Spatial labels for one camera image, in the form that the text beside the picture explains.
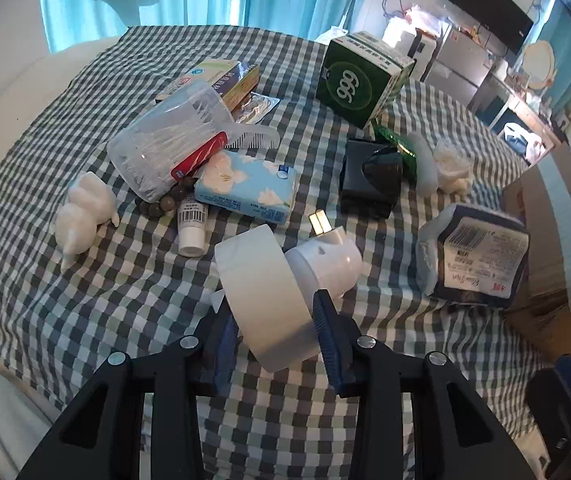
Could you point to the green snack packet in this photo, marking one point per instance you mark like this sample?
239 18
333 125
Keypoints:
400 145

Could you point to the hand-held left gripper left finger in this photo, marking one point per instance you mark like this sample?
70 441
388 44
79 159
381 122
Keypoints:
225 355

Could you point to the navy wet wipes pack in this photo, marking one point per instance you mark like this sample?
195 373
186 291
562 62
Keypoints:
480 260

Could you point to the white tape roll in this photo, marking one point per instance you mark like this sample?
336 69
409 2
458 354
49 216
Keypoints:
265 300

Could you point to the round table mirror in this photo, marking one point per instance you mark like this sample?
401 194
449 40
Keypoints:
538 60

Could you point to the clear container of picks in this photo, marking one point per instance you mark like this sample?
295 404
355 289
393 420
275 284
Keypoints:
155 150

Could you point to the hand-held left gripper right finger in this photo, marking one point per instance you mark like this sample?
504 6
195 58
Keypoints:
325 330

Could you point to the black flip-lid box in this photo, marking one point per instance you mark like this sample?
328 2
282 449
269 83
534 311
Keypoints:
365 195

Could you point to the black wall television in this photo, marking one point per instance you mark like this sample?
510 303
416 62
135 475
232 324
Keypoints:
490 5

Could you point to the silver blister pack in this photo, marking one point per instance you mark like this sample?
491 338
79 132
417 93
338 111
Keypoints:
260 107

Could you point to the silver fridge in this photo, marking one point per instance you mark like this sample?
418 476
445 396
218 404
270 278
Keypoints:
458 60

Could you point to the white tube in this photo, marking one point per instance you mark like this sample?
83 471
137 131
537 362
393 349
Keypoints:
191 230

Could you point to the white plug-in device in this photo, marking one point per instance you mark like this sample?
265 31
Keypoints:
325 260

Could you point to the red packet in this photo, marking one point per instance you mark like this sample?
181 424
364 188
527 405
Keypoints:
200 155

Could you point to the green carton box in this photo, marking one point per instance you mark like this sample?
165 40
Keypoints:
350 85

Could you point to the white foam sleeve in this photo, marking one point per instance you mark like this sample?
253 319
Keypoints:
425 170

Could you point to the beige and maroon medicine box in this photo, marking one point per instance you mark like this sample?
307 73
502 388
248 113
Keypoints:
215 80

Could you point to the blue floral tissue pack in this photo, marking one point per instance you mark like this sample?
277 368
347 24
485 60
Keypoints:
245 185

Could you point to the white rabbit figurine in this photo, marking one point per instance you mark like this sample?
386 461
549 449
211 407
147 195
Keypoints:
85 215

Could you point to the cardboard box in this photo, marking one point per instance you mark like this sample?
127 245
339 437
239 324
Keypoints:
555 260

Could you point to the white suitcase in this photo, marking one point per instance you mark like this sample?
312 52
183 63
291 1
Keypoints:
405 40

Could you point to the wooden desk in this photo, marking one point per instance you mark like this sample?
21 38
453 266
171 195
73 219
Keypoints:
525 105

